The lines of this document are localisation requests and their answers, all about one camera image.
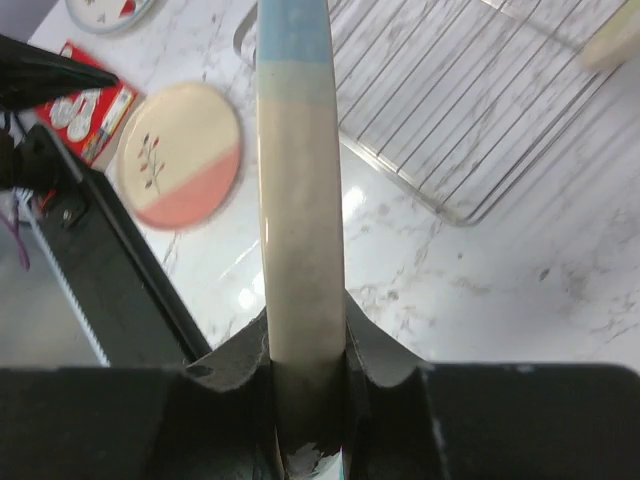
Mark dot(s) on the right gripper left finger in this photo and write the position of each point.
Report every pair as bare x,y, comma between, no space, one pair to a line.
205,421

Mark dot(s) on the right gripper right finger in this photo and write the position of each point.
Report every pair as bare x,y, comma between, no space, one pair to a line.
408,418

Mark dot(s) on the blue and cream plate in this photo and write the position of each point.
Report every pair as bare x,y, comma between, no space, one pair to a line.
301,212

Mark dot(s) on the metal wire dish rack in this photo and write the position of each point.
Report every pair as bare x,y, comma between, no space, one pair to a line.
466,104

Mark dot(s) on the green and cream plate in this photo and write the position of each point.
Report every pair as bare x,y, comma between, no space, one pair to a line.
616,42

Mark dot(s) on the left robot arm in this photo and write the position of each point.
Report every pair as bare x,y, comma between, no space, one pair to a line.
30,77

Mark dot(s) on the pink and cream plate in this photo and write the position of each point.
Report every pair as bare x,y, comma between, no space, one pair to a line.
178,156

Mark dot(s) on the red instruction card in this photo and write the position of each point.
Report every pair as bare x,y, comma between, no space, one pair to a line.
90,123

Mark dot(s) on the watermelon pattern plate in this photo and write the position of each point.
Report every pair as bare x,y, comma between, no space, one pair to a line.
104,17

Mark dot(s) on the white slotted cable duct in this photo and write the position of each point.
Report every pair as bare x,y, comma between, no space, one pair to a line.
61,333

